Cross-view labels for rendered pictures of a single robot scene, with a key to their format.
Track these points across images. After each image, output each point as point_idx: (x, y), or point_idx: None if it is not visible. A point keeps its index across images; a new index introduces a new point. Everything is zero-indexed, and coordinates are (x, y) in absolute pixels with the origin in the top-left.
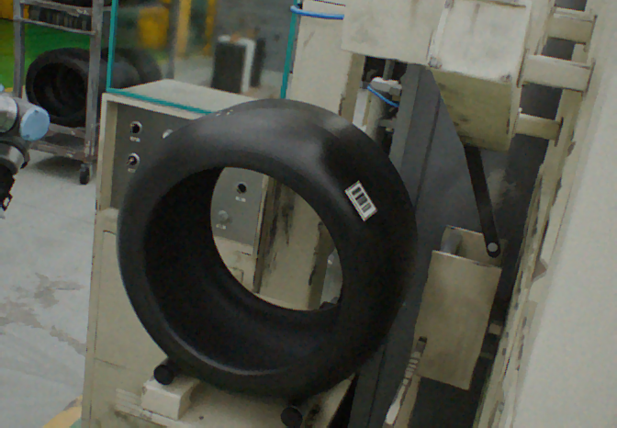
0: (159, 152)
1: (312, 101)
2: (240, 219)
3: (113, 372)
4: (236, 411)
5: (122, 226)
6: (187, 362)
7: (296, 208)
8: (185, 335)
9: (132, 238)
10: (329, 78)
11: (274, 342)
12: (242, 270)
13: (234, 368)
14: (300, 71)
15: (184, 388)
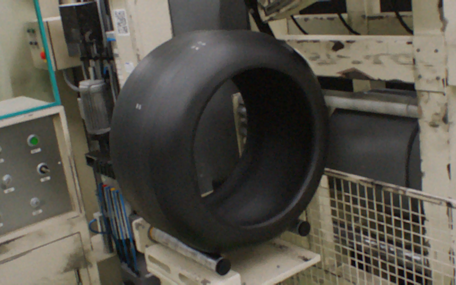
0: (176, 94)
1: (154, 42)
2: (51, 196)
3: None
4: (247, 269)
5: (172, 167)
6: (245, 238)
7: None
8: (231, 223)
9: (184, 170)
10: (159, 21)
11: (220, 217)
12: (76, 232)
13: (272, 219)
14: (138, 24)
15: (230, 270)
